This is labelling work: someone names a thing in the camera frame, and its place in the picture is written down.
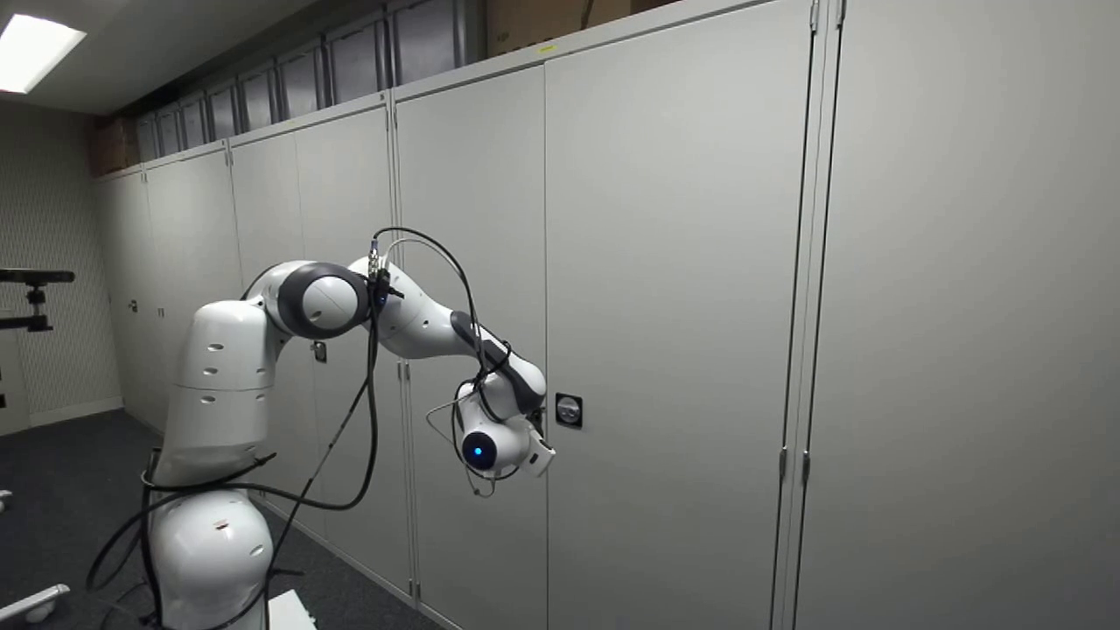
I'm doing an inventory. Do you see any row of grey cabinets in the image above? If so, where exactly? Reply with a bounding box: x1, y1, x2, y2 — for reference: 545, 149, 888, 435
94, 91, 417, 606

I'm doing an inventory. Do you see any wide grey cabinet door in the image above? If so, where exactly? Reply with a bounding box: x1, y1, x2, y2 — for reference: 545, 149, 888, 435
543, 0, 822, 630

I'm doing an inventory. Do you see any narrow grey cabinet door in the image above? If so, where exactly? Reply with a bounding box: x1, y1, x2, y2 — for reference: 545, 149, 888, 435
394, 65, 550, 630

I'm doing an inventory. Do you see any grey metal cabinet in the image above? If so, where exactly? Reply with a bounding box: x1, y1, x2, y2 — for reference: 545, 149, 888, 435
790, 0, 1120, 630
390, 0, 829, 630

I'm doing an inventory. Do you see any small brown cardboard box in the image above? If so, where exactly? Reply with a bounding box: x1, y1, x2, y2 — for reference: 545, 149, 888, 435
94, 116, 141, 178

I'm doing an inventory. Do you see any large cardboard box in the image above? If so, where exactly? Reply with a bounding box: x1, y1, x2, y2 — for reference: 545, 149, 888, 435
486, 0, 685, 59

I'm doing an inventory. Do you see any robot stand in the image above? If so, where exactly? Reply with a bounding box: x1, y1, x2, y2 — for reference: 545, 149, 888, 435
0, 583, 318, 630

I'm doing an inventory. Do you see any row of grey storage bins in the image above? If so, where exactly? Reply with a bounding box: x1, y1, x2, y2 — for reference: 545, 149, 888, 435
134, 0, 488, 165

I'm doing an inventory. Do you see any camera on mount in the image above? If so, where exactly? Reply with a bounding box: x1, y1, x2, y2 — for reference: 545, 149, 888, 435
0, 268, 76, 334

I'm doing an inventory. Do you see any ceiling light panel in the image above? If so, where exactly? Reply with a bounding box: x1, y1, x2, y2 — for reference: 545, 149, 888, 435
0, 13, 88, 95

